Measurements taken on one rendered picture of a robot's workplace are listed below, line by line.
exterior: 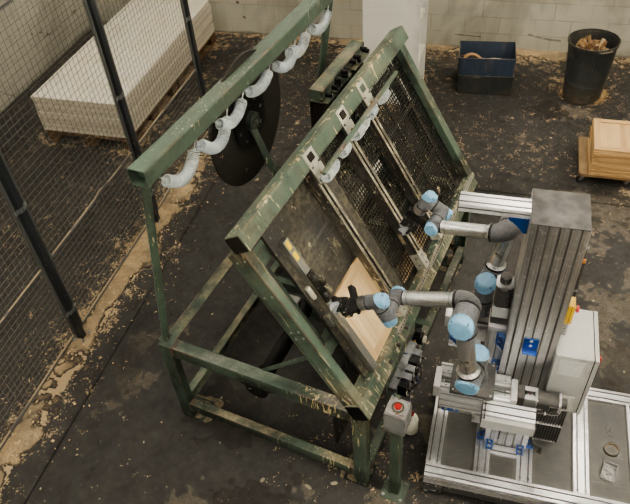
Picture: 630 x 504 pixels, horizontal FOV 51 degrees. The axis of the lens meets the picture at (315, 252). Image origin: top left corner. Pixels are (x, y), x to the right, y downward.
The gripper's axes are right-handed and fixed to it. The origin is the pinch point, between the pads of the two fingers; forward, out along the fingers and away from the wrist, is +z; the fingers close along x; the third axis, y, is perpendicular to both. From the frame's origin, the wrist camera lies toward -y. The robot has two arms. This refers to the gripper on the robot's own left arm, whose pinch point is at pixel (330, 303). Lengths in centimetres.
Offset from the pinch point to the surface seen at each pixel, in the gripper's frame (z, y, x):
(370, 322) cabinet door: 10.6, -11.2, 46.2
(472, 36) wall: 121, -496, 262
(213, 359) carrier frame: 95, 21, 11
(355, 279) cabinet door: 10.5, -28.7, 26.2
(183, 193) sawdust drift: 284, -179, 60
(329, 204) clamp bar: 6, -55, -12
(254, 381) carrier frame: 72, 30, 26
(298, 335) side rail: 12.2, 18.8, -4.9
